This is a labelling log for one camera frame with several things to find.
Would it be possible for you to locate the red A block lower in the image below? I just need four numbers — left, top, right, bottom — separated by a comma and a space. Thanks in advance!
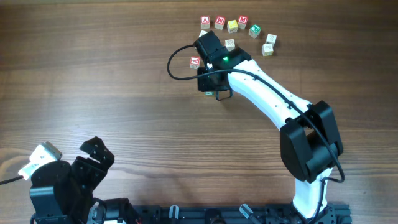
190, 57, 201, 70

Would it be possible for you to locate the right camera cable black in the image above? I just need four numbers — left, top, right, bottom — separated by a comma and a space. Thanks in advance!
166, 44, 345, 218

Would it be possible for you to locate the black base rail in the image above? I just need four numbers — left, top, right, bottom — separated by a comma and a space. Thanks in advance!
87, 198, 352, 224

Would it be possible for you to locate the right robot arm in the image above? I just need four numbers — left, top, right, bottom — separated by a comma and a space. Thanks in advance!
193, 31, 345, 223

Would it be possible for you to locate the red M block right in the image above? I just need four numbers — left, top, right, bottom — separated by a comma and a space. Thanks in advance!
237, 15, 248, 29

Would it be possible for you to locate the red A block top-left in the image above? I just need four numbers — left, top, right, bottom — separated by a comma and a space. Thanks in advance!
200, 16, 210, 29

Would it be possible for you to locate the yellow top block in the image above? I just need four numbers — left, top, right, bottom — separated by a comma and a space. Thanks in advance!
227, 20, 239, 34

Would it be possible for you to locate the yellow sided block right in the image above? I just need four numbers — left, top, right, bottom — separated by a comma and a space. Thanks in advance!
262, 43, 274, 56

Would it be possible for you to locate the green letter block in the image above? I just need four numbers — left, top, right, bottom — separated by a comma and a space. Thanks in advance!
249, 24, 261, 39

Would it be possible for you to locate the red M block tilted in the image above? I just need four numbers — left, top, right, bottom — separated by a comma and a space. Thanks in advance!
214, 16, 226, 30

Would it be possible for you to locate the plain block far right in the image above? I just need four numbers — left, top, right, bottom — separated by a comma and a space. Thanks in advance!
266, 34, 277, 46

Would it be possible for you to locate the brown picture block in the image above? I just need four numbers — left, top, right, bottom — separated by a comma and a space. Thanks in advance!
225, 39, 236, 52

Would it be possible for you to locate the camera cable black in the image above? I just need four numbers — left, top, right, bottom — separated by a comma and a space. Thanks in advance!
166, 44, 345, 218
0, 175, 24, 185

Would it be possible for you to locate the left camera cable black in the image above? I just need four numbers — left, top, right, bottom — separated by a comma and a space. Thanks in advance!
0, 175, 24, 185

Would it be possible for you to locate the blue sided block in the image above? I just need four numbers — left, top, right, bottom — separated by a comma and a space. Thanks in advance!
199, 30, 207, 37

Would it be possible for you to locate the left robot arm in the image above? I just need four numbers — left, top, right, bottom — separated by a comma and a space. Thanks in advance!
30, 137, 143, 224

